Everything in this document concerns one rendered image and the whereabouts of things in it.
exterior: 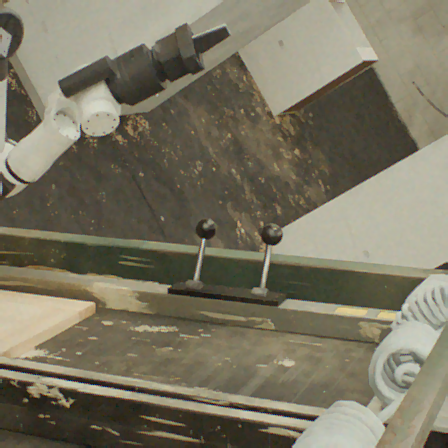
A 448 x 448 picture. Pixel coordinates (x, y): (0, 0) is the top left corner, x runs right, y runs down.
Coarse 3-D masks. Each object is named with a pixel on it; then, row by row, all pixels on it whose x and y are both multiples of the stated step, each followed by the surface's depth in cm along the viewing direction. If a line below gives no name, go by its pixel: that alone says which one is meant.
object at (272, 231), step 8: (272, 224) 159; (264, 232) 158; (272, 232) 158; (280, 232) 158; (264, 240) 158; (272, 240) 158; (280, 240) 159; (264, 264) 158; (264, 272) 157; (264, 280) 157; (256, 288) 157; (264, 288) 156; (264, 296) 156
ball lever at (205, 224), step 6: (198, 222) 163; (204, 222) 162; (210, 222) 163; (198, 228) 163; (204, 228) 162; (210, 228) 162; (216, 228) 163; (198, 234) 163; (204, 234) 162; (210, 234) 163; (204, 240) 163; (204, 246) 163; (198, 258) 162; (198, 264) 162; (198, 270) 162; (198, 276) 161; (186, 282) 161; (192, 282) 161; (198, 282) 160; (198, 288) 160
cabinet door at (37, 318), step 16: (0, 304) 163; (16, 304) 162; (32, 304) 162; (48, 304) 162; (64, 304) 162; (80, 304) 162; (0, 320) 154; (16, 320) 154; (32, 320) 153; (48, 320) 153; (64, 320) 154; (80, 320) 159; (0, 336) 145; (16, 336) 145; (32, 336) 145; (48, 336) 150; (0, 352) 138; (16, 352) 141
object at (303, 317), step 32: (0, 288) 174; (32, 288) 171; (64, 288) 169; (96, 288) 166; (128, 288) 164; (160, 288) 164; (224, 320) 158; (256, 320) 155; (288, 320) 153; (320, 320) 151; (352, 320) 149; (384, 320) 147
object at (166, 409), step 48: (432, 288) 95; (0, 384) 115; (48, 384) 112; (96, 384) 114; (144, 384) 113; (48, 432) 114; (96, 432) 111; (144, 432) 108; (192, 432) 106; (240, 432) 103; (288, 432) 101; (432, 432) 95
